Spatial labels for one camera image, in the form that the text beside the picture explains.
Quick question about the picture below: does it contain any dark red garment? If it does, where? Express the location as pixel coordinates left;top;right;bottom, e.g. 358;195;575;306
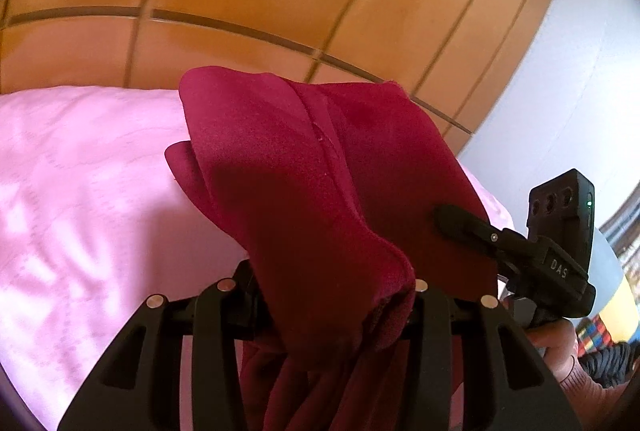
165;67;497;430

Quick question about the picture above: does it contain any person's right hand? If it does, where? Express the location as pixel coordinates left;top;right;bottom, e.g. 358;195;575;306
525;318;585;385

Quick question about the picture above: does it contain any colourful patterned fabric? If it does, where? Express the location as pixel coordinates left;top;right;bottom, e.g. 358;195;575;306
577;316;639;389

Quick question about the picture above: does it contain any pink patterned bed sheet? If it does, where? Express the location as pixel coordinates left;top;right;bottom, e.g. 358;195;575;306
0;85;516;431

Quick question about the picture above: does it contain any black camera box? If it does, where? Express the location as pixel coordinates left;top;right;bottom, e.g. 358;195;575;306
526;169;594;271

